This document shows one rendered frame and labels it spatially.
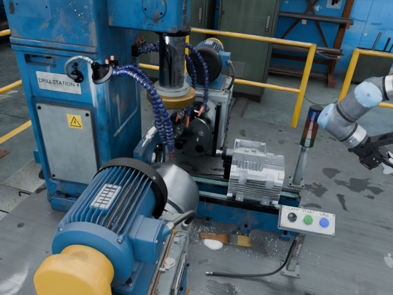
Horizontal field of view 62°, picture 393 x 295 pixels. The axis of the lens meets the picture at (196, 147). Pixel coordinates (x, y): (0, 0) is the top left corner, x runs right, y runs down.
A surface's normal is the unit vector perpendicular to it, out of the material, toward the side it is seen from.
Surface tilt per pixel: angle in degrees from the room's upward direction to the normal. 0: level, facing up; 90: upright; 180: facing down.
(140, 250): 90
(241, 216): 90
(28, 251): 0
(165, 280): 0
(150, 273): 0
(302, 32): 90
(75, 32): 90
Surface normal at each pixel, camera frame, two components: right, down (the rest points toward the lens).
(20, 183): 0.06, -0.85
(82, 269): 0.51, -0.68
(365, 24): -0.29, 0.49
